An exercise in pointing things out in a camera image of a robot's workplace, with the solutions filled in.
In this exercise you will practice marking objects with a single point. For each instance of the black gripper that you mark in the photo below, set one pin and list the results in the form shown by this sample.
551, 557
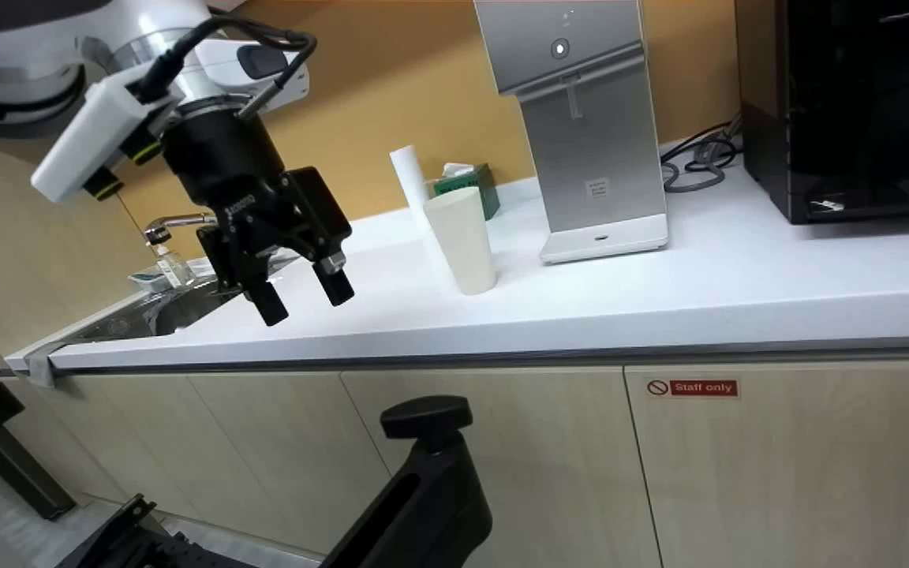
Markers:
236, 167

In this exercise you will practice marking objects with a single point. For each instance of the cream paper cup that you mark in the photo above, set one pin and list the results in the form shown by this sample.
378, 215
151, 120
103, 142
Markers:
460, 229

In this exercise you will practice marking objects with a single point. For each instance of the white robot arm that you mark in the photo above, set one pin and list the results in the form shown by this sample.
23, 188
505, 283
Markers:
133, 80

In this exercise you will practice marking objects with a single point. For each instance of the silver water dispenser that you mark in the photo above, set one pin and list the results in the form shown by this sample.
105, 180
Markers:
582, 82

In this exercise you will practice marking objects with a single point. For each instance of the clear soap bottle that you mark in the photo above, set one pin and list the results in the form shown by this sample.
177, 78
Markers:
170, 262

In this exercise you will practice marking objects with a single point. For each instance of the stainless steel sink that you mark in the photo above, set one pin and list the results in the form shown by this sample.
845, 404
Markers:
156, 314

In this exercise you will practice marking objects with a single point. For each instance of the chrome sink faucet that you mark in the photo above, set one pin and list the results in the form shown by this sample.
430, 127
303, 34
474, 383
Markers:
160, 230

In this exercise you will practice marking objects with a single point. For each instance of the white paper towel roll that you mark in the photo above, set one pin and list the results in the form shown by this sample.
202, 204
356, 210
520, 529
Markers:
407, 174

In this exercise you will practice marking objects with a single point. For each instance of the green tissue box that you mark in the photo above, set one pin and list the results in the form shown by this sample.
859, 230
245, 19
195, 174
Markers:
473, 174

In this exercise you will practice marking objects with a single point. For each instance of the red warning sticker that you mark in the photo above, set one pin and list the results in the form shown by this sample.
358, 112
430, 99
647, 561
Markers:
694, 387

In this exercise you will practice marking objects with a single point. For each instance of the wooden cabinet doors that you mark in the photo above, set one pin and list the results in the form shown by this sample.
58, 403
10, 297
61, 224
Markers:
582, 468

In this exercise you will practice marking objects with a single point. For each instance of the black microwave oven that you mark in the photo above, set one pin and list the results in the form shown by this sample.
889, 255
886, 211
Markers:
825, 106

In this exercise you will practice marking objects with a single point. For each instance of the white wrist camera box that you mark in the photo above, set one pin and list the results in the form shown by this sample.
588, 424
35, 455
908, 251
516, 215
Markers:
79, 157

